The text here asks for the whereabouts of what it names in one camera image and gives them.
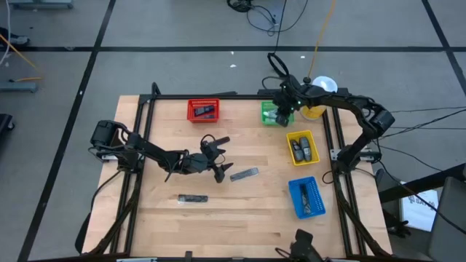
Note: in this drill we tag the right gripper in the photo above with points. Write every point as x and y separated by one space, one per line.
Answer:
285 100

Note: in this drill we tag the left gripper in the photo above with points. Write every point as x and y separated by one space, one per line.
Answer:
196 163

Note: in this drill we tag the grey silver remote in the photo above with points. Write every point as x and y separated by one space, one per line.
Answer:
244 174

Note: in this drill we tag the dark blue toiletry packet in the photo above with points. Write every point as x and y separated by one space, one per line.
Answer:
204 110

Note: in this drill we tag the red plastic basket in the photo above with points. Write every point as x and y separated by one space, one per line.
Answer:
191 109

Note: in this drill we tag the yellow plastic basket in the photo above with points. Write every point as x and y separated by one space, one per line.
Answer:
315 149

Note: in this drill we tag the blue plastic basket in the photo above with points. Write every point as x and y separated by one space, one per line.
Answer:
318 203

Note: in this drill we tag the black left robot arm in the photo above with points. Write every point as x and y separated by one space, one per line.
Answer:
153 149

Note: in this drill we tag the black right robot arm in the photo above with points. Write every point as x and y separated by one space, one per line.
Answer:
342 102

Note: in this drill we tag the green plastic basket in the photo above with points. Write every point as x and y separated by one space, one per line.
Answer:
265 106

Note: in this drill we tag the black round knob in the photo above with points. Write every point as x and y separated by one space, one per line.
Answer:
307 79

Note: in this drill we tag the yellow wipes canister white lid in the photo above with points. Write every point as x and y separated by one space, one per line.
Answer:
327 83

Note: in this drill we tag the black table clamp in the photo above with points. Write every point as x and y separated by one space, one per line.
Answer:
188 256

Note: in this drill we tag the black device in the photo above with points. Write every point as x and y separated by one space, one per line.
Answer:
304 247

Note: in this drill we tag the black beam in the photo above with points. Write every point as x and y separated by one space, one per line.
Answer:
418 185

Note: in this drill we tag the black caster base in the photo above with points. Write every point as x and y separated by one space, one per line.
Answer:
398 227

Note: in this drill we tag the grey chair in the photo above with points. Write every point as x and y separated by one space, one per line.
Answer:
449 225

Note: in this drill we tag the grey stand foot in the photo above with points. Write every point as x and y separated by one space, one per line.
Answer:
18 87
40 3

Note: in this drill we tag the black floor object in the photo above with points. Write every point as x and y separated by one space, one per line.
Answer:
4 122

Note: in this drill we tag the person's shoe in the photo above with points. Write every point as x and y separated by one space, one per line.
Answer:
16 39

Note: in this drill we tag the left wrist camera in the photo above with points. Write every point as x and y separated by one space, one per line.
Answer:
209 148

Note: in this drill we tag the black aluminium table frame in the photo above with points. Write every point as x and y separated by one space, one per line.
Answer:
218 97

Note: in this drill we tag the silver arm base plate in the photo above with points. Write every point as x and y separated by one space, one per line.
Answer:
109 157
371 156

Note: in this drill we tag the silver edge bracket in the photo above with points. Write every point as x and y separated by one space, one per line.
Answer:
342 260
136 260

